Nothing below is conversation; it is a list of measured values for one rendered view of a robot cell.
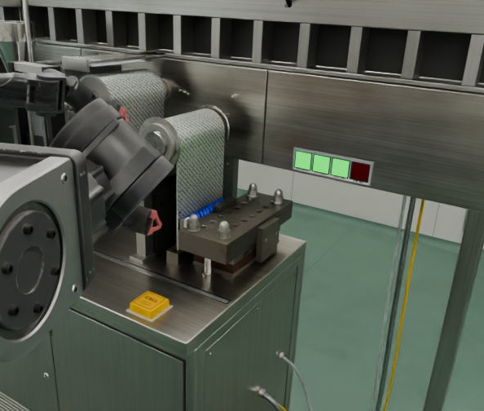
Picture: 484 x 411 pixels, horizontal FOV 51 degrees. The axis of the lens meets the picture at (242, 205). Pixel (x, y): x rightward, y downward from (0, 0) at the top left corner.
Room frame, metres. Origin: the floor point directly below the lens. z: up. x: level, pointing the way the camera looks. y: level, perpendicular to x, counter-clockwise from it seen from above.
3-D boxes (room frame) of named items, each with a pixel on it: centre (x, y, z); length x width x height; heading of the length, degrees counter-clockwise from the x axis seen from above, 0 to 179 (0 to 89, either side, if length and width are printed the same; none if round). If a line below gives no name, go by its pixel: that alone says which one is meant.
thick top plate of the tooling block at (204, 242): (1.41, 0.00, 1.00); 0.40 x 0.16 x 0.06; 150
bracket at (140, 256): (1.34, 0.29, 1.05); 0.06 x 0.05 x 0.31; 150
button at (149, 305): (1.07, 0.22, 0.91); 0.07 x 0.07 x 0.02; 60
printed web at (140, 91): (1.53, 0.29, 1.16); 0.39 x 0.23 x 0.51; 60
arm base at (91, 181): (0.41, 0.16, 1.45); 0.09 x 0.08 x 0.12; 81
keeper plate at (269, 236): (1.37, -0.08, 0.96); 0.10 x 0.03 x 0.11; 150
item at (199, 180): (1.43, 0.13, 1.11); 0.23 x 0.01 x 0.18; 150
